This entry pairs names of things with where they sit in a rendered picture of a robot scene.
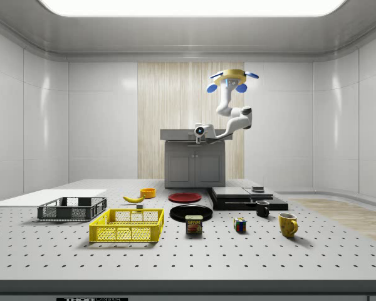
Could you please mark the white drawer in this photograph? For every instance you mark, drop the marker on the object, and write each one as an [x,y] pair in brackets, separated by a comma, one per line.
[175,134]

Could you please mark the banana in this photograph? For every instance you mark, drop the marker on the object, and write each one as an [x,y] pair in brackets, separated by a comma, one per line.
[134,199]

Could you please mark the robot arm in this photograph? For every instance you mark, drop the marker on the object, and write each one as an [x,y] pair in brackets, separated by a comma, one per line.
[225,100]

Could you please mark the white cabinet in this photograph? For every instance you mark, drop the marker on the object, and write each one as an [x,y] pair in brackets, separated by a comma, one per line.
[178,169]

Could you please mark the red plate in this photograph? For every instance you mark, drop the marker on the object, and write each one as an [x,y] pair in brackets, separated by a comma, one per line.
[185,197]

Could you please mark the yellow bowl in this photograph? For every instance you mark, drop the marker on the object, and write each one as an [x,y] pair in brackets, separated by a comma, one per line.
[148,193]

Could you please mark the black stove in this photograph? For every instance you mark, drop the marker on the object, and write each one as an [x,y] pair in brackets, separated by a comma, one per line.
[232,196]

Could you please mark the black plate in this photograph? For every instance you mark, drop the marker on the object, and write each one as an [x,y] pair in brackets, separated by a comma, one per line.
[178,213]

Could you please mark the flat-sided can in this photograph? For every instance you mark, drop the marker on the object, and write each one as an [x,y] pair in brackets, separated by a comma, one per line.
[194,225]

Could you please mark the drone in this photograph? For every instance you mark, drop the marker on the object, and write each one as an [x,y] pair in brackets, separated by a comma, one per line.
[233,74]

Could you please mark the puzzle cube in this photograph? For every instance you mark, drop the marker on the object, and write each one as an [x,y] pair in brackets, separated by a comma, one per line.
[240,224]

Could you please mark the black mug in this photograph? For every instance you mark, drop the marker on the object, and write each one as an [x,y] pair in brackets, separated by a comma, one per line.
[262,210]

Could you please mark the yellow basket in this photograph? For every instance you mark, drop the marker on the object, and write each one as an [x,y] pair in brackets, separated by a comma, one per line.
[125,233]

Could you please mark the yellow mug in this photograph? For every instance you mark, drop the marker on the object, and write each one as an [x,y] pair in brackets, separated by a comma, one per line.
[286,225]

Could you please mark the dark grey basket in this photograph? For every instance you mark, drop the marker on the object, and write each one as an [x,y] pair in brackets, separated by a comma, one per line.
[69,213]

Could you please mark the white board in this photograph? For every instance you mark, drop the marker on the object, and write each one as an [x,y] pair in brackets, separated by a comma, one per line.
[34,197]

